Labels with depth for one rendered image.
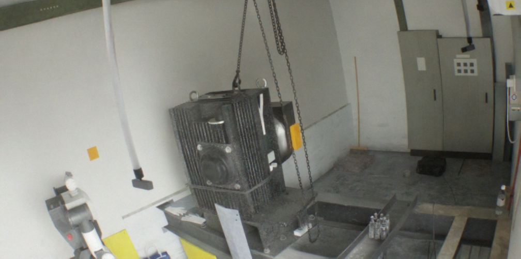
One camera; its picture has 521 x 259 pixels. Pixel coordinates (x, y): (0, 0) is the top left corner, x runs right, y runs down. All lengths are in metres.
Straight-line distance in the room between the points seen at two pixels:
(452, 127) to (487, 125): 0.56
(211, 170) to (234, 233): 0.42
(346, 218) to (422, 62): 2.43
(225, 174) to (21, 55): 1.80
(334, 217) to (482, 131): 2.51
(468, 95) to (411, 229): 2.32
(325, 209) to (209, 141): 1.19
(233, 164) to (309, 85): 2.68
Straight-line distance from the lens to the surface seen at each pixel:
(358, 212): 2.77
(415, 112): 4.74
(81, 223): 1.77
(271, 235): 2.34
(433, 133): 4.75
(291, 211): 2.24
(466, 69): 4.42
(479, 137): 4.63
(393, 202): 2.60
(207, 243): 2.93
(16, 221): 2.82
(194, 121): 2.23
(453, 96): 4.53
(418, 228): 2.63
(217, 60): 3.57
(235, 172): 2.12
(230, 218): 2.11
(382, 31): 4.94
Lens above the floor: 1.99
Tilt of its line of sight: 13 degrees down
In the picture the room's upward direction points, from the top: 10 degrees counter-clockwise
